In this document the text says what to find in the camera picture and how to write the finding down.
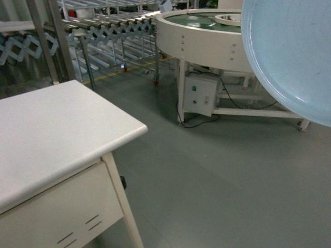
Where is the light blue round tray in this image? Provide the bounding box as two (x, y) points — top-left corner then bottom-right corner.
(241, 1), (330, 126)

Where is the white control box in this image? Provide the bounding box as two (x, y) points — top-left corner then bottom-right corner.
(183, 73), (220, 117)

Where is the white round rotary table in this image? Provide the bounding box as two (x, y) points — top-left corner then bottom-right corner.
(156, 9), (309, 131)

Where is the expandable roller conveyor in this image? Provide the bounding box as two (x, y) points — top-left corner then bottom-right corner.
(0, 0), (192, 91)

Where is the black power cable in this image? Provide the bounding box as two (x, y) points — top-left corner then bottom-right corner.
(176, 77), (278, 129)

